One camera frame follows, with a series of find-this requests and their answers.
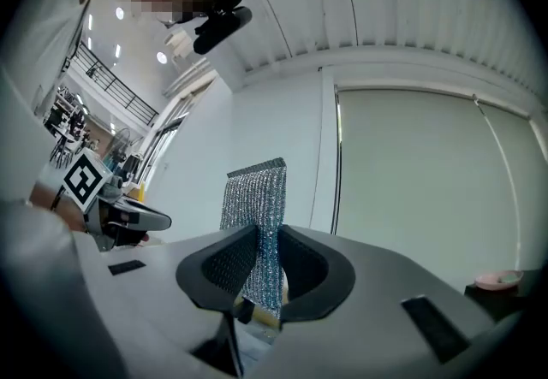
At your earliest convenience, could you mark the pink dish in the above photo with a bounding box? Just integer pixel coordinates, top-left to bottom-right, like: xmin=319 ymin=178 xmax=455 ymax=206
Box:
xmin=474 ymin=269 xmax=525 ymax=291

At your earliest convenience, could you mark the person's white shirt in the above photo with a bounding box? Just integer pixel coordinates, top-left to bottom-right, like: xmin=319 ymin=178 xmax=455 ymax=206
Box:
xmin=0 ymin=0 xmax=102 ymax=203

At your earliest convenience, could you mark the black head-worn camera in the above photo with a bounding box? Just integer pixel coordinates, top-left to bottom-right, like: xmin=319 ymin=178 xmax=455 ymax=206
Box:
xmin=192 ymin=6 xmax=253 ymax=56

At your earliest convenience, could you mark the black metal railing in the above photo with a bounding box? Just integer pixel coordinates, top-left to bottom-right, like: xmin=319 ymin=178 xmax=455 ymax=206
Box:
xmin=79 ymin=41 xmax=160 ymax=127

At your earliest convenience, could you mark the grey roller blind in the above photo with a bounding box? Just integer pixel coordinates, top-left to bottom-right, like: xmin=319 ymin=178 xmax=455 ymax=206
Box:
xmin=335 ymin=87 xmax=548 ymax=287

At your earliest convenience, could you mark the metal standing fan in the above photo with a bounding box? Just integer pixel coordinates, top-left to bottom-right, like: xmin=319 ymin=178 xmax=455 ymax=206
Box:
xmin=110 ymin=127 xmax=133 ymax=167

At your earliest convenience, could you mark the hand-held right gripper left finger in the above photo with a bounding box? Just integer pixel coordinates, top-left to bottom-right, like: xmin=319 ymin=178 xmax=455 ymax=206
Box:
xmin=72 ymin=222 xmax=260 ymax=379

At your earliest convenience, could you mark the person's left forearm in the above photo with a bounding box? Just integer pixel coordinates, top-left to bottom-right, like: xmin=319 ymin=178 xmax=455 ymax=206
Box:
xmin=30 ymin=180 xmax=86 ymax=234

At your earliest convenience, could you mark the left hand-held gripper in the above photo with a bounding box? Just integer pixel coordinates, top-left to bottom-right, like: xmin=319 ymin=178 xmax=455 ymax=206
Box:
xmin=61 ymin=148 xmax=173 ymax=252

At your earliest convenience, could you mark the blue scrubbing cloth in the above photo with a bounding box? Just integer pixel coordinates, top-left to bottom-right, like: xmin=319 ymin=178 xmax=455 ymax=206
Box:
xmin=218 ymin=157 xmax=288 ymax=322

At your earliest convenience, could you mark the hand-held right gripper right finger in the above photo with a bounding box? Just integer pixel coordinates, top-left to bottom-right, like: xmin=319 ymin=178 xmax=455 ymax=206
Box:
xmin=246 ymin=225 xmax=500 ymax=379

